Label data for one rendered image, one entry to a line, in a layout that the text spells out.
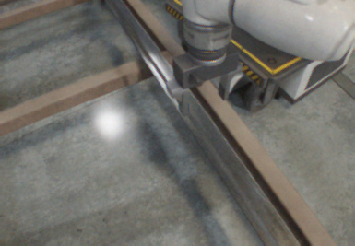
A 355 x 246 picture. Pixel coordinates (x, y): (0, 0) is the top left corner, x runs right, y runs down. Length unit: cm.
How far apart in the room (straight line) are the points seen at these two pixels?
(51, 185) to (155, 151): 45
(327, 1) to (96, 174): 99
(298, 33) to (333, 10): 5
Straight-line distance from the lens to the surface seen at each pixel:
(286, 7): 36
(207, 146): 70
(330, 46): 36
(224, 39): 50
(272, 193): 76
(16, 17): 158
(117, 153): 115
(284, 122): 128
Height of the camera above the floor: 96
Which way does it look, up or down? 51 degrees down
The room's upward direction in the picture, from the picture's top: 3 degrees counter-clockwise
